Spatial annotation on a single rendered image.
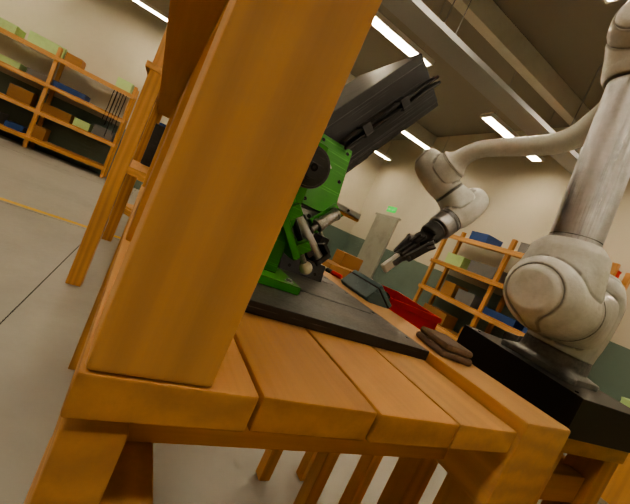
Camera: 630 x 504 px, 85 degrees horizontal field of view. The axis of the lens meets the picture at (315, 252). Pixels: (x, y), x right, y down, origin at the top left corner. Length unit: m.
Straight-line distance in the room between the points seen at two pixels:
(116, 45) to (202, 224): 10.02
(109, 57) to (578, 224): 9.91
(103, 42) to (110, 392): 10.07
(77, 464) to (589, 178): 0.95
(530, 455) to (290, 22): 0.64
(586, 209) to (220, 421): 0.81
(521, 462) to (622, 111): 0.73
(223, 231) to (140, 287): 0.07
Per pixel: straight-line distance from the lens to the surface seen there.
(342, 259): 7.67
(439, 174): 1.22
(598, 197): 0.93
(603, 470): 1.17
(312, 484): 1.35
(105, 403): 0.30
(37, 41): 9.86
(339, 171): 1.01
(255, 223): 0.25
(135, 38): 10.26
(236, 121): 0.25
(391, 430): 0.43
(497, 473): 0.65
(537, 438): 0.67
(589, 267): 0.87
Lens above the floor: 1.03
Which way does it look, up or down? 4 degrees down
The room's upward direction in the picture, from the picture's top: 24 degrees clockwise
